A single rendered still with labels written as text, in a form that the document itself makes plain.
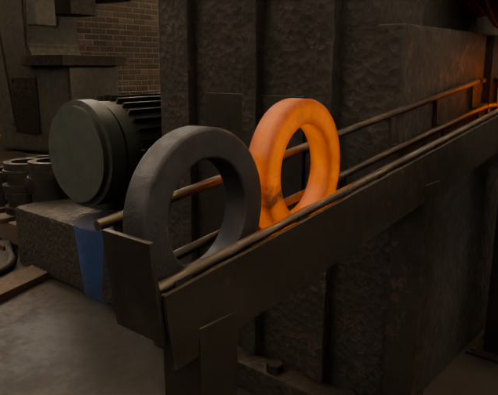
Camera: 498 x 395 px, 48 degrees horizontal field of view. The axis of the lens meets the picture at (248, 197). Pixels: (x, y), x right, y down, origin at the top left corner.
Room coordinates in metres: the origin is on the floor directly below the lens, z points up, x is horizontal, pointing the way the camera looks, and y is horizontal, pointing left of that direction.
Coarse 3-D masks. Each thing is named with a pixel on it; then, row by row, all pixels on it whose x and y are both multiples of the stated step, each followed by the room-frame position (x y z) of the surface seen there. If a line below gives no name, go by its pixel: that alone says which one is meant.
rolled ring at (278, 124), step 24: (264, 120) 0.70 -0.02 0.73; (288, 120) 0.69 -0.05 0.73; (312, 120) 0.74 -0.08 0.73; (264, 144) 0.67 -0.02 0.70; (312, 144) 0.79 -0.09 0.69; (336, 144) 0.79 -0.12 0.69; (264, 168) 0.66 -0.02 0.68; (312, 168) 0.79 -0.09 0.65; (336, 168) 0.79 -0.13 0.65; (264, 192) 0.66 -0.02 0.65; (312, 192) 0.78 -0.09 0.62; (264, 216) 0.67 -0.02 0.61
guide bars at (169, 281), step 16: (496, 112) 1.24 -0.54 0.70; (464, 128) 1.10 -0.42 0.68; (432, 144) 0.99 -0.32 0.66; (400, 160) 0.89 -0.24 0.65; (368, 176) 0.82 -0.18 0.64; (336, 192) 0.75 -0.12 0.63; (304, 208) 0.69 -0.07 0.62; (320, 208) 0.72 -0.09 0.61; (272, 224) 0.65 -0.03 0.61; (288, 224) 0.66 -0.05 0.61; (240, 240) 0.61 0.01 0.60; (256, 240) 0.62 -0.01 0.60; (208, 256) 0.57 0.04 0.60; (224, 256) 0.58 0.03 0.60; (176, 272) 0.53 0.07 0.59; (192, 272) 0.54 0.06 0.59; (160, 288) 0.51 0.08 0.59
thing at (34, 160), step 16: (16, 160) 2.56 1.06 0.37; (32, 160) 2.35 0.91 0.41; (48, 160) 2.40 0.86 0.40; (0, 176) 2.59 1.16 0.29; (16, 176) 2.43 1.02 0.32; (32, 176) 2.28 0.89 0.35; (48, 176) 2.26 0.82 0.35; (0, 192) 2.60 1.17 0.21; (16, 192) 2.43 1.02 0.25; (32, 192) 2.29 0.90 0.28; (48, 192) 2.27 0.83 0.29; (0, 208) 2.56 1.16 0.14; (0, 224) 2.49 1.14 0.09; (16, 240) 2.39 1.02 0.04
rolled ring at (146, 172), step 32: (192, 128) 0.59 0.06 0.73; (160, 160) 0.54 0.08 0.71; (192, 160) 0.57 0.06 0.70; (224, 160) 0.61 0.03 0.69; (128, 192) 0.54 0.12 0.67; (160, 192) 0.53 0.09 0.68; (256, 192) 0.65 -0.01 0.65; (128, 224) 0.53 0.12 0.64; (160, 224) 0.53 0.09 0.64; (224, 224) 0.64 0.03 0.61; (256, 224) 0.65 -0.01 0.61; (160, 256) 0.53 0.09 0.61
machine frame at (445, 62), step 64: (192, 0) 1.45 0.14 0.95; (256, 0) 1.30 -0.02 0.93; (320, 0) 1.19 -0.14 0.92; (384, 0) 1.15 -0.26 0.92; (448, 0) 1.38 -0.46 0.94; (192, 64) 1.45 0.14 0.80; (256, 64) 1.30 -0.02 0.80; (320, 64) 1.18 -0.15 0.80; (384, 64) 1.12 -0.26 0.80; (448, 64) 1.26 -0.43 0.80; (384, 128) 1.12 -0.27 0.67; (448, 128) 1.29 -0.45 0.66; (448, 192) 1.31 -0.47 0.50; (192, 256) 1.44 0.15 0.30; (384, 256) 1.11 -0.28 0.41; (448, 256) 1.34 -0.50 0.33; (256, 320) 1.30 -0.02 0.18; (320, 320) 1.17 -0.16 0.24; (384, 320) 1.10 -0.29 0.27; (448, 320) 1.37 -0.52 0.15; (256, 384) 1.25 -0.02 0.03; (320, 384) 1.18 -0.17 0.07
